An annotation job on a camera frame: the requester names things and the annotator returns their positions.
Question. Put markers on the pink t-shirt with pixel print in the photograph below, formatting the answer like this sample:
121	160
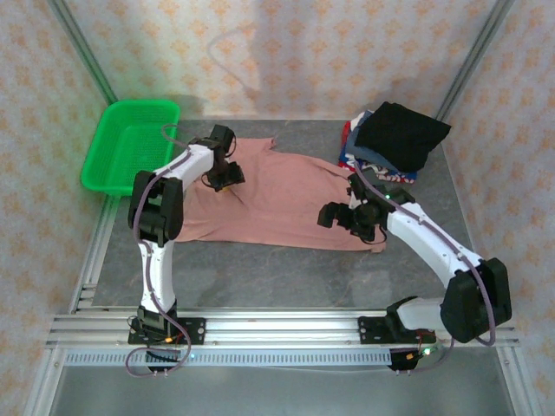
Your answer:
282	203

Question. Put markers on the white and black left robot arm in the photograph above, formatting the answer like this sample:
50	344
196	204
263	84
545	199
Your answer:
156	268

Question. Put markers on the red blue printed folded t-shirt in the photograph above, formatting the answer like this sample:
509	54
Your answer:
390	175

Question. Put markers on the slate blue folded t-shirt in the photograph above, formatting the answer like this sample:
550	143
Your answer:
364	151

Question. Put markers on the pale grey folded t-shirt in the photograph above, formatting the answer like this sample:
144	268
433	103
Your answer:
361	119

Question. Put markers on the black folded t-shirt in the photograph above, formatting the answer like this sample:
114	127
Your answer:
403	134

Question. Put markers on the green plastic basket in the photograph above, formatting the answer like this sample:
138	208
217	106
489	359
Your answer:
126	147

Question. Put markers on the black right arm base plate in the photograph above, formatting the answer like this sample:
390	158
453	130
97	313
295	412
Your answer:
368	331

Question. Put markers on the aluminium mounting rail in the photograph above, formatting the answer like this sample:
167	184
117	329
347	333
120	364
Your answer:
282	329

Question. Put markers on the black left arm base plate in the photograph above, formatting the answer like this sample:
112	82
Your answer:
197	331

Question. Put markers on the black wiring bracket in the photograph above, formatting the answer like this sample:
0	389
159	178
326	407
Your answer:
403	362

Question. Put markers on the aluminium corner post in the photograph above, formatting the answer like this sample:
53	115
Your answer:
82	47
474	56

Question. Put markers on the aluminium frame leg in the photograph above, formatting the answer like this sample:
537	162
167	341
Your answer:
43	381
513	381

